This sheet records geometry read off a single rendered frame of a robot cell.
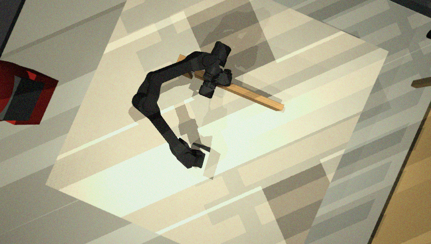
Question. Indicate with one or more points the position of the brown wooden board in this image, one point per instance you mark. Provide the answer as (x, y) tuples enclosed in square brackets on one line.
[(245, 93)]

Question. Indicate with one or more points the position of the brown wooden post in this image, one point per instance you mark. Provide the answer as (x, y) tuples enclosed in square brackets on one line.
[(189, 74)]

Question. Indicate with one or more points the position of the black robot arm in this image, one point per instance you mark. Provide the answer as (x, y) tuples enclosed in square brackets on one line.
[(145, 100)]

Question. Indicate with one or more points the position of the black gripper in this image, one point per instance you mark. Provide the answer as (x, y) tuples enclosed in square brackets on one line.
[(208, 87)]

